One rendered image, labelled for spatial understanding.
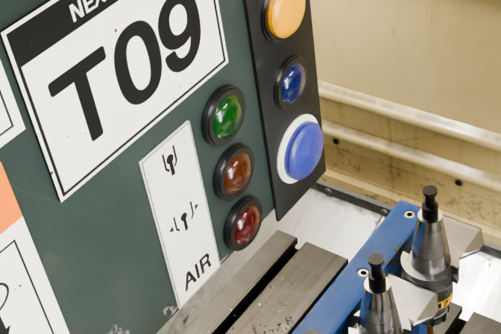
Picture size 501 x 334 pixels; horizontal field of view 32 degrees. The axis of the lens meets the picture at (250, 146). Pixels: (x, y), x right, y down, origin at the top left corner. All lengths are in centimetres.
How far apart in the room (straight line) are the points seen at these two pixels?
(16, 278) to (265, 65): 15
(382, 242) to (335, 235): 59
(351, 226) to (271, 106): 118
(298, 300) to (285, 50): 99
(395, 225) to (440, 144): 41
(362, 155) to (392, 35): 27
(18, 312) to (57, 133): 7
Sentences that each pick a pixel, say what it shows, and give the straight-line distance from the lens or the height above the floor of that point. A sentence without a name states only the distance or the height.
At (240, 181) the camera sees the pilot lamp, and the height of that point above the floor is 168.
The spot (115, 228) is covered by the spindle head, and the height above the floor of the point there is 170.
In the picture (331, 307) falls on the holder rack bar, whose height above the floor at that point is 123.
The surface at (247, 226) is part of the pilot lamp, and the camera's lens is 41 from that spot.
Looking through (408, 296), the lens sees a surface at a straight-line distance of 95.
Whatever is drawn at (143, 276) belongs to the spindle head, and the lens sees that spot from 37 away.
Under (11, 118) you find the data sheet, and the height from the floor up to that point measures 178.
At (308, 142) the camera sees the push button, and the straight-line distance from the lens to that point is 42.
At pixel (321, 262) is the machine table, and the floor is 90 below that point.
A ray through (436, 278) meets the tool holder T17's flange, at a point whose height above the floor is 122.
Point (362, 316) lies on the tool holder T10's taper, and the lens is 88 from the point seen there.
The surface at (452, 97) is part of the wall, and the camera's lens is 133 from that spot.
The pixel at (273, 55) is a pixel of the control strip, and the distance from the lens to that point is 39.
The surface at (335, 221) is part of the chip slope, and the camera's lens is 158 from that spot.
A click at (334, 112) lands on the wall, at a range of 148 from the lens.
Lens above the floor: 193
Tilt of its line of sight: 38 degrees down
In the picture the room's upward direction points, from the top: 9 degrees counter-clockwise
